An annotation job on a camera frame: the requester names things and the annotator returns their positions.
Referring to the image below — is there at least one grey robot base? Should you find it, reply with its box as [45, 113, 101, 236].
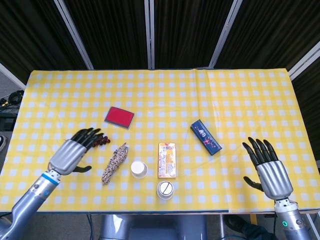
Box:
[99, 214, 208, 240]

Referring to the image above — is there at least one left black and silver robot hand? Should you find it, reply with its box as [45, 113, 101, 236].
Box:
[47, 127, 104, 176]

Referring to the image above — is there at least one yellow checkered tablecloth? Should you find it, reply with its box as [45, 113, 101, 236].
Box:
[0, 69, 320, 214]

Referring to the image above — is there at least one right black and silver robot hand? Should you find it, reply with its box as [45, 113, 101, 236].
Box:
[241, 136, 294, 201]

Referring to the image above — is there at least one black cable bundle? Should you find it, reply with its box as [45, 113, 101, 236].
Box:
[0, 89, 25, 109]

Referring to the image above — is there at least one red pad with grey rim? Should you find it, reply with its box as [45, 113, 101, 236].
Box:
[104, 106, 135, 130]

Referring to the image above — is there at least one plain white paper cup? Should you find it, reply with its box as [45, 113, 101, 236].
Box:
[130, 160, 149, 179]

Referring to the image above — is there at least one dark blue flower-print box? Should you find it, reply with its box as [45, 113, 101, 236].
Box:
[190, 119, 223, 156]

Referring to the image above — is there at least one yellow printed snack box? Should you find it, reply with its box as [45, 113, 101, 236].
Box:
[157, 142, 178, 179]

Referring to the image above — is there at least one white partition frame post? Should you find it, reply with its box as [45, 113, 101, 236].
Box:
[53, 0, 95, 70]
[208, 0, 244, 69]
[288, 47, 320, 80]
[144, 0, 156, 70]
[0, 62, 26, 90]

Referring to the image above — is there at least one dark red grape bunch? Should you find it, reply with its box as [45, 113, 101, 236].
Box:
[91, 134, 111, 148]

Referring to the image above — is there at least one black box on floor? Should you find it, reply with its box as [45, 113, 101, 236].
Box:
[0, 112, 17, 131]

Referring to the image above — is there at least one white cup with line mark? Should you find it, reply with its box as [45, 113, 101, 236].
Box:
[156, 180, 175, 200]

